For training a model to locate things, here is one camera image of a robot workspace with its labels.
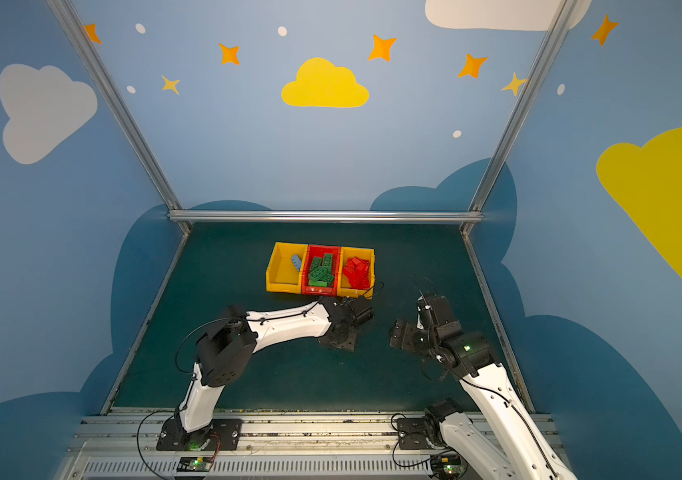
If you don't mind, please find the red lego brick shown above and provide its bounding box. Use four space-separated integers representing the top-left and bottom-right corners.
342 257 370 290

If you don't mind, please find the bright green lego brick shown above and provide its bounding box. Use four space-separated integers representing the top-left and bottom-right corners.
307 266 335 288

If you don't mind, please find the blue lego brick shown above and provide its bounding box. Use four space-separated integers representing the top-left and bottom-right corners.
291 254 303 272

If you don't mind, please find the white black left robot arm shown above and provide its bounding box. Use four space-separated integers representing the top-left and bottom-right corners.
173 296 373 436

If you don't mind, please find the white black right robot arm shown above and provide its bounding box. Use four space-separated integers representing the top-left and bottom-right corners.
390 320 576 479

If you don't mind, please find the right yellow plastic bin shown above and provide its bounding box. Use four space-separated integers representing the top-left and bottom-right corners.
337 247 376 298

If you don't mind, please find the yellow plastic bin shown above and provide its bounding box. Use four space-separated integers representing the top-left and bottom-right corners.
266 242 308 294
337 247 376 298

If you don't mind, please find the red plastic bin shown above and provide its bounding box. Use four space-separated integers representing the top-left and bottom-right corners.
302 245 341 296

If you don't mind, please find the left yellow plastic bin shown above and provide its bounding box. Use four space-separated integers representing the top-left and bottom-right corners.
266 242 308 294

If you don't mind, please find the right controller board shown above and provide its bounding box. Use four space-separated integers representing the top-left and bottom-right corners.
429 454 466 480

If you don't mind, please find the controller board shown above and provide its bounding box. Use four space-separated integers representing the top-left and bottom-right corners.
429 454 466 480
176 457 214 475

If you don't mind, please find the left controller board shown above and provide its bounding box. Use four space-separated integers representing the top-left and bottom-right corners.
176 457 214 475

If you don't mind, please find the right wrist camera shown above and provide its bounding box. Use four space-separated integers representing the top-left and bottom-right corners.
416 295 455 330

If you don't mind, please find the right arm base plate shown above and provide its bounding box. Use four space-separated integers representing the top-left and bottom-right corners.
394 416 435 450

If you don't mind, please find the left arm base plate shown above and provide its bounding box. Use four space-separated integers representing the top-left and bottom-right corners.
156 417 243 452

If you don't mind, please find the horizontal aluminium frame rail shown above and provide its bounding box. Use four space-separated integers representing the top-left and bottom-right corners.
168 210 483 224

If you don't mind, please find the left aluminium frame post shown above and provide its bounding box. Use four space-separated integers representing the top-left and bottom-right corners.
47 0 182 213

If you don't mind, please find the aluminium frame post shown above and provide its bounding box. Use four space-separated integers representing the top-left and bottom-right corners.
460 0 579 240
47 0 182 213

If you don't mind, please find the aluminium front mounting rail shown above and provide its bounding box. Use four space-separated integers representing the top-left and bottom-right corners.
52 411 576 480

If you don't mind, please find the right aluminium frame post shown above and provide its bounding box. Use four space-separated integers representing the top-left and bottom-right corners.
460 0 579 240

